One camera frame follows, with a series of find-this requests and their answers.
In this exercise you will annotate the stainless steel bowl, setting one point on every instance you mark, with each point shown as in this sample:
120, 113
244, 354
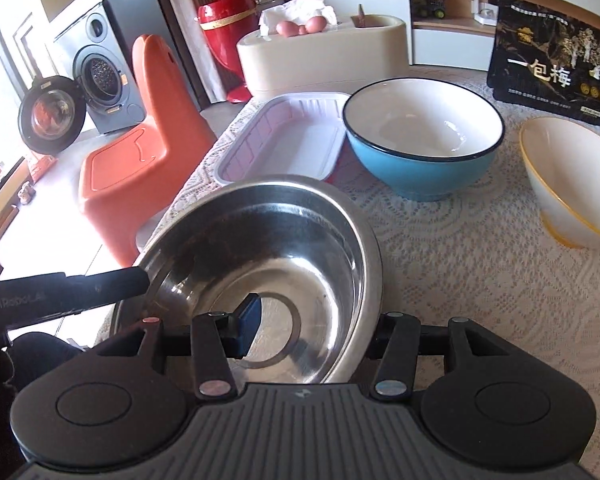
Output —
300, 244

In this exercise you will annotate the grey washing machine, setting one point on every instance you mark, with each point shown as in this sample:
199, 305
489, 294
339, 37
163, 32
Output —
97, 85

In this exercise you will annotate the pink egg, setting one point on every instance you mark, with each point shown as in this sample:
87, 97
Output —
316, 24
287, 29

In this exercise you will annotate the toy truck on shelf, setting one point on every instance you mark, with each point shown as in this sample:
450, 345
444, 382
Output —
429, 8

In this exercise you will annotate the white gold-rimmed bowl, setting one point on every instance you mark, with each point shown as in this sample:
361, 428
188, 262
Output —
562, 160

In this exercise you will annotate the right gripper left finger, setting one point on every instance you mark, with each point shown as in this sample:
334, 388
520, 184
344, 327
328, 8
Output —
216, 337

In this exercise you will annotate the blue enamel bowl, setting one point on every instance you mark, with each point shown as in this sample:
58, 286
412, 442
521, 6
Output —
424, 138

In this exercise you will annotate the orange plastic chair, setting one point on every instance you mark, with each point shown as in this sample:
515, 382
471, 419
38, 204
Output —
129, 180

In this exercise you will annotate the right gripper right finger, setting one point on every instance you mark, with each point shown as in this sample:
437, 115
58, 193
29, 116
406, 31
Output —
395, 345

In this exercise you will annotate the beige oval storage container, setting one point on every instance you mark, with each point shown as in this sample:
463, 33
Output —
343, 59

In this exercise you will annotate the red egg-shaped bin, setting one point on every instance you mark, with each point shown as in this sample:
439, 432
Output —
224, 23

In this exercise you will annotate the black plum snack bag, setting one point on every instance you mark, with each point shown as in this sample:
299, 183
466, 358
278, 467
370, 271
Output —
546, 60

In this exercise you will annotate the white plastic tray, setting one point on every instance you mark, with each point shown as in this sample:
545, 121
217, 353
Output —
296, 133

